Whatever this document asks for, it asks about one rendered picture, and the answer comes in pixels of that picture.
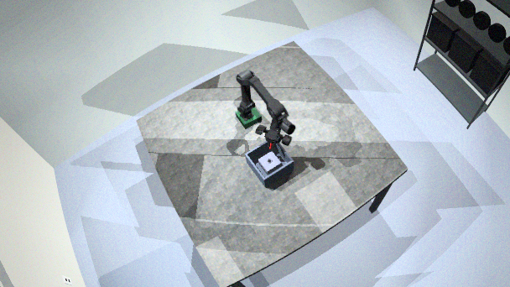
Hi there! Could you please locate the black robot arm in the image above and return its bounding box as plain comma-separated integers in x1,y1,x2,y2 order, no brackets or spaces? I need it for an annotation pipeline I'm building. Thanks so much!
237,70,295,144

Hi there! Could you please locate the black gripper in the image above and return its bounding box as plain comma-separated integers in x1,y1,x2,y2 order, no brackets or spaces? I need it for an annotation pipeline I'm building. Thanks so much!
255,123,292,147

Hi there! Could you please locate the white square plate with hole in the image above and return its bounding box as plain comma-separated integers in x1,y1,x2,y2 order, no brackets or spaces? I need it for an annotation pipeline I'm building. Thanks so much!
258,151,282,175

